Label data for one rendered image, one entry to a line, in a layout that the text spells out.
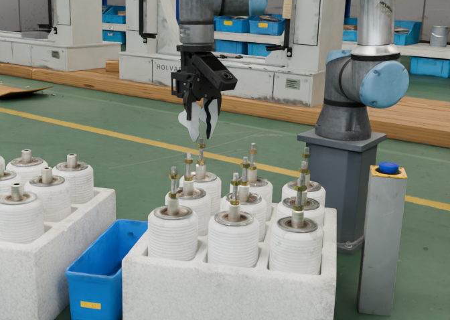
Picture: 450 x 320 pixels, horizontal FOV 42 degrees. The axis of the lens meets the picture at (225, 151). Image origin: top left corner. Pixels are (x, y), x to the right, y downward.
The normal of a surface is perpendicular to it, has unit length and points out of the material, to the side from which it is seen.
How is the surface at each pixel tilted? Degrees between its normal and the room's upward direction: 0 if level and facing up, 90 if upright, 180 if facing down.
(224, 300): 90
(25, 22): 90
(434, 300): 0
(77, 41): 90
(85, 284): 92
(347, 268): 0
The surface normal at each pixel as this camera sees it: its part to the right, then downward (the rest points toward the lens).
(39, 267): 0.97, 0.09
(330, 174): -0.57, 0.19
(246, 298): -0.18, 0.25
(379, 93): 0.30, 0.38
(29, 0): 0.82, 0.17
